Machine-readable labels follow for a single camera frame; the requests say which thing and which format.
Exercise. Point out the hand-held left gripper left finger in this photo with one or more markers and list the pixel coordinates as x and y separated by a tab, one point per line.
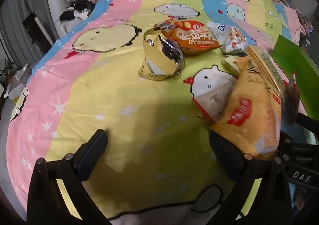
92	155

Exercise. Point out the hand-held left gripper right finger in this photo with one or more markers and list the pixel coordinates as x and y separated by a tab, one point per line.
224	155

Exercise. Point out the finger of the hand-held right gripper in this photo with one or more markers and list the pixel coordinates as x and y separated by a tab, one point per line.
307	119

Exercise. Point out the large yellow snack bag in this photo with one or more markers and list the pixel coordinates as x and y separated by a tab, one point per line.
251	120

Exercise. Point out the green cardboard box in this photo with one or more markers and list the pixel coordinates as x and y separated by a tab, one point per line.
291	53

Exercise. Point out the white snack bag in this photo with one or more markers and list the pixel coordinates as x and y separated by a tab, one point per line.
231	38

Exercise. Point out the orange snack bag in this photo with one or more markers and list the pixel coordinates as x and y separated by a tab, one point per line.
189	38

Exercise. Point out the white red-edged snack packet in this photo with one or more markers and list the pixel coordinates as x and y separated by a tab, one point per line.
211	105

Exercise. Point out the pastel printed blanket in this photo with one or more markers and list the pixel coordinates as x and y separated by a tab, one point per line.
112	105

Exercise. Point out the small green snack packet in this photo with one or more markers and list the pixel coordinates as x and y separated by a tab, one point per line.
230	64

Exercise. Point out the pile of colourful clothes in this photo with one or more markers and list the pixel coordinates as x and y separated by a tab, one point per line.
302	19

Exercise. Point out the potted plant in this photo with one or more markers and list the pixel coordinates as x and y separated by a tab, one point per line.
6	73

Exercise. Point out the gold snack bag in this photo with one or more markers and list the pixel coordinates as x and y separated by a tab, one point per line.
155	51

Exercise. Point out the black standing device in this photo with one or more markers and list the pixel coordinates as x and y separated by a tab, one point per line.
33	28

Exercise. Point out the black and white clothing pile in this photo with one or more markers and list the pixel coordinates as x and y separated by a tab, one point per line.
77	8

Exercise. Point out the white board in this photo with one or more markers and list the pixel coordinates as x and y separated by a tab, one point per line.
56	3

